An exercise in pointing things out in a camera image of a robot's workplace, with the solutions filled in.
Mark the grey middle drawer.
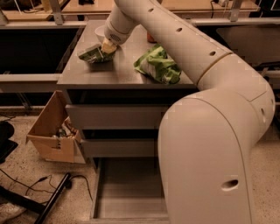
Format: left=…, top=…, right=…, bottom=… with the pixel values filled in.
left=80, top=139, right=158, bottom=158

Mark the wooden back table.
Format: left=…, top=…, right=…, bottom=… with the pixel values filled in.
left=2, top=0, right=259, bottom=22

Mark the grey drawer cabinet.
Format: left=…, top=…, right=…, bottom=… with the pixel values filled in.
left=57, top=18, right=200, bottom=224

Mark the black cable on floor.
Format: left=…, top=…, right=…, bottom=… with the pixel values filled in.
left=0, top=168, right=94, bottom=202

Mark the grey right side table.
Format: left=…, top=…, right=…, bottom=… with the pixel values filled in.
left=191, top=17, right=280, bottom=91

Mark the grey top drawer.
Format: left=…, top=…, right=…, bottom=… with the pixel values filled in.
left=66, top=104, right=167, bottom=130

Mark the white ceramic bowl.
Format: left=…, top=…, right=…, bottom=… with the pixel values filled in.
left=94, top=25, right=105, bottom=43

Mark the red soda can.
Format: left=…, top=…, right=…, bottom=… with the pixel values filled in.
left=147, top=32, right=157, bottom=43

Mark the open grey bottom drawer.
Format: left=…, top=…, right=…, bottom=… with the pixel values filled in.
left=90, top=157, right=170, bottom=224

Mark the crumpled light green chip bag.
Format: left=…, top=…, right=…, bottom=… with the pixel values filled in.
left=134, top=44, right=181, bottom=85

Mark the green jalapeno chip bag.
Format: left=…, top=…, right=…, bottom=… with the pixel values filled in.
left=78, top=44, right=115, bottom=64

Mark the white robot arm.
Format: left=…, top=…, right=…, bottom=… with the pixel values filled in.
left=105, top=0, right=276, bottom=224

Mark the brown cardboard box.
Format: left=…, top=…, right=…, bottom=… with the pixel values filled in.
left=26, top=91, right=86, bottom=164

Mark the black chair base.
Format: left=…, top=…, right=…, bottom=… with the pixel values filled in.
left=0, top=121, right=18, bottom=164

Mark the black metal stand leg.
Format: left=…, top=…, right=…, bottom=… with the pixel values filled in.
left=0, top=172, right=73, bottom=224

